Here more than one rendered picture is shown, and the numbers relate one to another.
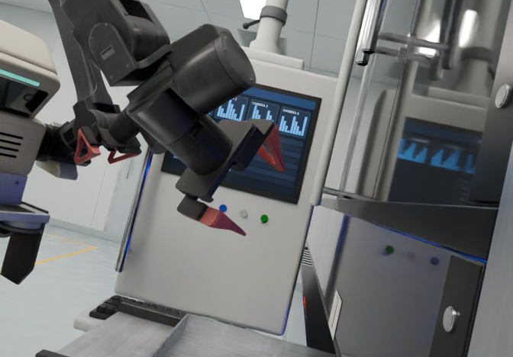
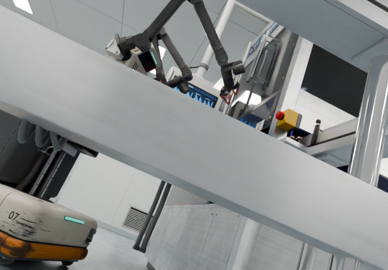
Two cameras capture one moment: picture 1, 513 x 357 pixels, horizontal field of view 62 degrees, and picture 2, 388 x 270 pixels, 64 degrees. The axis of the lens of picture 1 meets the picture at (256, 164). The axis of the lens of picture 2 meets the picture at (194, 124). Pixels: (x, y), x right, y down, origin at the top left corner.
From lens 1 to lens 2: 140 cm
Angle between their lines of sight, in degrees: 22
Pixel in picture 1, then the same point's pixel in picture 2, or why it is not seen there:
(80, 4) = (219, 51)
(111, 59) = (223, 61)
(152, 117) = (227, 72)
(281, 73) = (206, 86)
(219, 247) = not seen: hidden behind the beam
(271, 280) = not seen: hidden behind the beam
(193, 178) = (225, 88)
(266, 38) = (201, 73)
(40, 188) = not seen: outside the picture
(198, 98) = (237, 71)
